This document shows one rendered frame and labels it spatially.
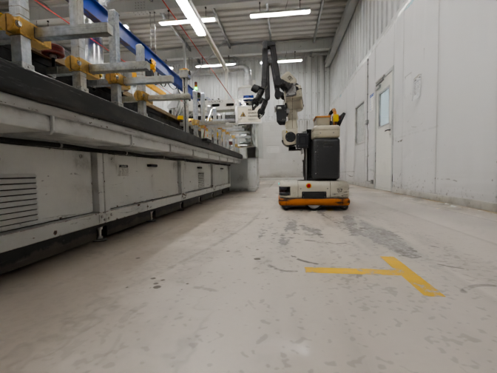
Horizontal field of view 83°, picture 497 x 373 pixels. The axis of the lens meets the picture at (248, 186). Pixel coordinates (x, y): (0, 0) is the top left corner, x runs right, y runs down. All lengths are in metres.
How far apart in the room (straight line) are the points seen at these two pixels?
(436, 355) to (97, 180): 1.59
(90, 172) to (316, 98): 10.90
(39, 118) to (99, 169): 0.63
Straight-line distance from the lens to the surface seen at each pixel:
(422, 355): 0.76
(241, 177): 5.53
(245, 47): 11.44
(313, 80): 12.29
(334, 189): 2.77
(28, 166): 1.47
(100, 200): 1.76
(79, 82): 1.35
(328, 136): 2.82
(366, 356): 0.72
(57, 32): 1.17
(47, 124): 1.22
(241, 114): 5.48
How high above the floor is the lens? 0.38
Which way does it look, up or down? 3 degrees down
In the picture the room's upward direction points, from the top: 1 degrees counter-clockwise
